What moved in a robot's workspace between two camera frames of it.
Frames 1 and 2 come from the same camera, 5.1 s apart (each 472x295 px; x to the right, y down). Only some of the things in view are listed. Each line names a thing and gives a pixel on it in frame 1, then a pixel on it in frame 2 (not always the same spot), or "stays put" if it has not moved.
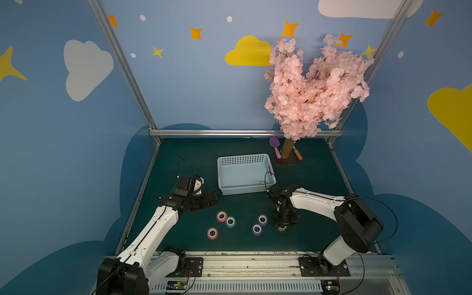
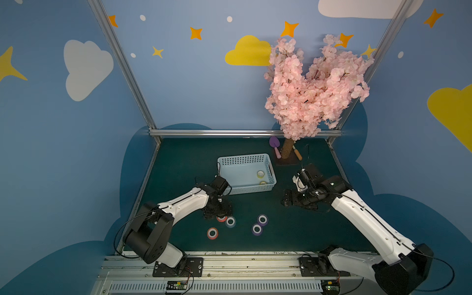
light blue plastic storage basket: [245, 174] stays put
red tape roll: [212, 233] stays put
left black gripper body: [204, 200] → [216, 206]
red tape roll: [222, 216] stays put
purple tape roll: [262, 219] stays put
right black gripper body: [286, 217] → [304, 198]
